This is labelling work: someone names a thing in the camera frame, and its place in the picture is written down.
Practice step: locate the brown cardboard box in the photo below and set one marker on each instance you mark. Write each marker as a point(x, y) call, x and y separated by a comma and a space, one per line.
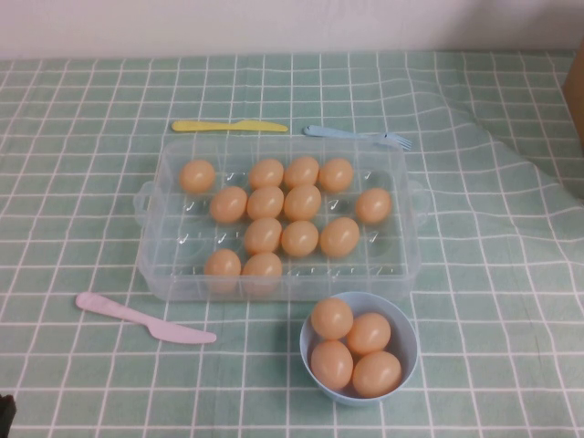
point(576, 91)

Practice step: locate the pink plastic knife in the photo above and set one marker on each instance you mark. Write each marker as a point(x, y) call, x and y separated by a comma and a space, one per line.
point(137, 319)

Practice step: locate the light blue bowl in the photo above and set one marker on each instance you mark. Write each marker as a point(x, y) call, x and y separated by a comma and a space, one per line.
point(406, 347)

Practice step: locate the light blue plastic fork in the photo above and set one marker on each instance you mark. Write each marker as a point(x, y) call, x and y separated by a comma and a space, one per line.
point(337, 132)

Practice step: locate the grey and black left arm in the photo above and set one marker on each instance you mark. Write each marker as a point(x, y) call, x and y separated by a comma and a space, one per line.
point(5, 417)

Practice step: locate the clear plastic egg box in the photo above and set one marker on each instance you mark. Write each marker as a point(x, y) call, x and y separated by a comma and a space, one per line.
point(392, 255)

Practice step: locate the yellow plastic knife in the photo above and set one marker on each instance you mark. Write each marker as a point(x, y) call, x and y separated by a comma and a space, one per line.
point(219, 126)

